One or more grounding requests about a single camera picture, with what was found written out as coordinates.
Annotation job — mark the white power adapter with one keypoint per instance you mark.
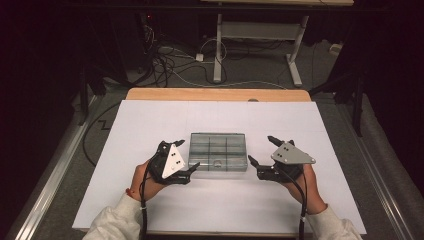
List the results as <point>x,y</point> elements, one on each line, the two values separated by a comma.
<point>199,57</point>

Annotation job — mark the black metal stand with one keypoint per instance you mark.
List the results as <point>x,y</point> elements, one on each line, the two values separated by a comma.
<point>84,96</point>
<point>358,100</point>

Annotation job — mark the person's right hand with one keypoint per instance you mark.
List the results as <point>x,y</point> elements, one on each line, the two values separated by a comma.
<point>308,190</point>

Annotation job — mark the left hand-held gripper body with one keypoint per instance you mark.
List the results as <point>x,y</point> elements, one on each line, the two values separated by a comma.
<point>172,161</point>

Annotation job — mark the aluminium floor rail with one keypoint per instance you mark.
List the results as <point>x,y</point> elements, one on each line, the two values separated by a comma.
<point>383,173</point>
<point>50,193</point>

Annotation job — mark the person's left hand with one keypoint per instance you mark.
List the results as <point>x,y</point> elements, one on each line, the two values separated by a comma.
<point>146,185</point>

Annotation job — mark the white table mat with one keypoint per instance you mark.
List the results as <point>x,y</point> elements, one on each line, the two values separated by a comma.
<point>160,120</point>

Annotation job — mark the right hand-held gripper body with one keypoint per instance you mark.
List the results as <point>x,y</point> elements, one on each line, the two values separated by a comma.
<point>291,156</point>

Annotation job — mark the white desk frame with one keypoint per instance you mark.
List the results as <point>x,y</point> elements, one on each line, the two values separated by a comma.
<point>218,50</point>

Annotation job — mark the clear plastic compartment box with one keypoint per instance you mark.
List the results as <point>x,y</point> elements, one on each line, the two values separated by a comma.
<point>217,151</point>

